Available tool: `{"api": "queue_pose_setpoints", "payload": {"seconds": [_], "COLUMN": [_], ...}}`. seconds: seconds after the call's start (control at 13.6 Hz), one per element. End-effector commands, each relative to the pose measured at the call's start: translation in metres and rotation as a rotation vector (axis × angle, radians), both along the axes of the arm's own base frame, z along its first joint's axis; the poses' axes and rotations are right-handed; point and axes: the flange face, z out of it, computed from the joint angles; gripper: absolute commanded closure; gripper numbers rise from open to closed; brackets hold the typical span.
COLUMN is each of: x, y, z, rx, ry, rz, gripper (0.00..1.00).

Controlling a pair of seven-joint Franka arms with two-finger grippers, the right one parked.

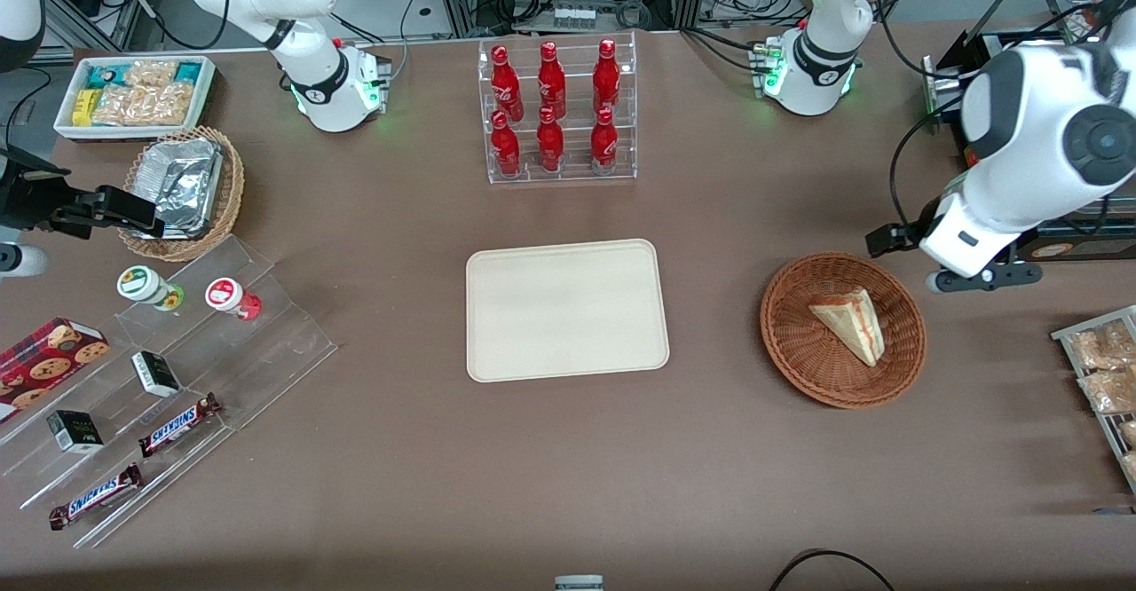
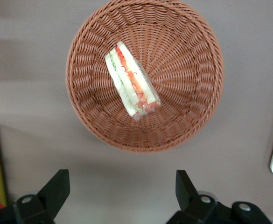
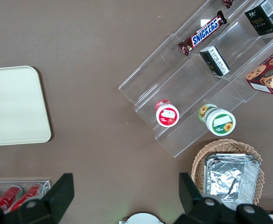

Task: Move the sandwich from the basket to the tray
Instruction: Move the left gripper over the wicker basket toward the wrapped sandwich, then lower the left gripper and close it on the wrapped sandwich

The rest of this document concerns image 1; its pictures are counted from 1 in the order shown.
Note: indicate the clear acrylic stepped display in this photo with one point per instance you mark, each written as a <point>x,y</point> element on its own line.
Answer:
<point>222,369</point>

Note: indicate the red cola bottle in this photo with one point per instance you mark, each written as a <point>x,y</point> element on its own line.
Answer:
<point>550,145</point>
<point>551,81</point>
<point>606,76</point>
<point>603,143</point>
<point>506,149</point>
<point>506,85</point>

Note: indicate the light wicker basket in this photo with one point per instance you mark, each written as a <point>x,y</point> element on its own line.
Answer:
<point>229,192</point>

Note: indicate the white power strip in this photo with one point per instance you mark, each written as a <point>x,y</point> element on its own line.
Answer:
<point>574,17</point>

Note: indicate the clear bagged pastry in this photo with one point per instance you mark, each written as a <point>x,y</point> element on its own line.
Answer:
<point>1100,347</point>
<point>1109,390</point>
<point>1131,467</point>
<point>1130,434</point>

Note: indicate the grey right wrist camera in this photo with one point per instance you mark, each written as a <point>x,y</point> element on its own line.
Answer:
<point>22,261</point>

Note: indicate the large clear snack bag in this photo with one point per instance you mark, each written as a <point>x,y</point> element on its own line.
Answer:
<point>142,105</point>

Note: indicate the red lid white cup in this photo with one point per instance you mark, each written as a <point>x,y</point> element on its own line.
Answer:
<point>226,294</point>

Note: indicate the grey-ended black left wrist camera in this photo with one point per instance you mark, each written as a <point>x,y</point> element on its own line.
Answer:
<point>994,277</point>

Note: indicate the small clear snack bag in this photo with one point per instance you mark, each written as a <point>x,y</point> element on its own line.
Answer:
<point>153,73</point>

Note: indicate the red cookie box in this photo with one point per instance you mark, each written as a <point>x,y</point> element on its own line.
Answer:
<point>49,360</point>

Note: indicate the tray of packaged snacks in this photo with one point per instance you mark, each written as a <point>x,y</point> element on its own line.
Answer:
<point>1105,422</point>

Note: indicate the small black carton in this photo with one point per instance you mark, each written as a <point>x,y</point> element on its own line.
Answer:
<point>155,374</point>
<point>75,431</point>

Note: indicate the yellow snack packet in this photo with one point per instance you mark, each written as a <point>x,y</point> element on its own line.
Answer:
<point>83,107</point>

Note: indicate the triangular sandwich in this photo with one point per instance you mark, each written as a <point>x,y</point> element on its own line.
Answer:
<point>852,320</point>

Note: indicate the white rectangular snack bin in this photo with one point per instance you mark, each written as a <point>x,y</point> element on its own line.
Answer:
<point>67,125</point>

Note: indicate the beige plastic tray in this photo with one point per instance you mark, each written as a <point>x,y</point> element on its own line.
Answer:
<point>568,311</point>

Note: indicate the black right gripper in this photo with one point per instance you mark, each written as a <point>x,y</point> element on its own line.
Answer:
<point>34,202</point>

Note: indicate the brown wicker basket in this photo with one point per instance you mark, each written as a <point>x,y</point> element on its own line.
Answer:
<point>799,351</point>

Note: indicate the brown snickers bar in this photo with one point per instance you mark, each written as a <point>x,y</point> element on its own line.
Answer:
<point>96,496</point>
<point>177,425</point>

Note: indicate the small grey device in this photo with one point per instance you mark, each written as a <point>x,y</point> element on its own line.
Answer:
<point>579,584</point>

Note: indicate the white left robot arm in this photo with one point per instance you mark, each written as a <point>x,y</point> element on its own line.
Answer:
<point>1021,147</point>

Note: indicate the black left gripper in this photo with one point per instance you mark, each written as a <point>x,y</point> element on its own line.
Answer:
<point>890,238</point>

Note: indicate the clear acrylic bottle rack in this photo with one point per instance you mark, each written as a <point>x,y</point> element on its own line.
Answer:
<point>572,103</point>

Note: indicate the black food warmer machine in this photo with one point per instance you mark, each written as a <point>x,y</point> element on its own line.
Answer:
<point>1078,240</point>

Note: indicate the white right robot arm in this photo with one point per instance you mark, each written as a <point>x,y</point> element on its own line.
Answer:
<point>311,85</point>

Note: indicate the silver foil packet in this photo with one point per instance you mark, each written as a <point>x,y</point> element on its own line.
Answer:
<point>182,178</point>

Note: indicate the green lid white cup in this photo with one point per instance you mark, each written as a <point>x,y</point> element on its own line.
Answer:
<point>142,283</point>

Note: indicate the teal snack packet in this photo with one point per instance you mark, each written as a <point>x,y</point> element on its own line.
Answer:
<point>105,74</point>
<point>188,72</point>

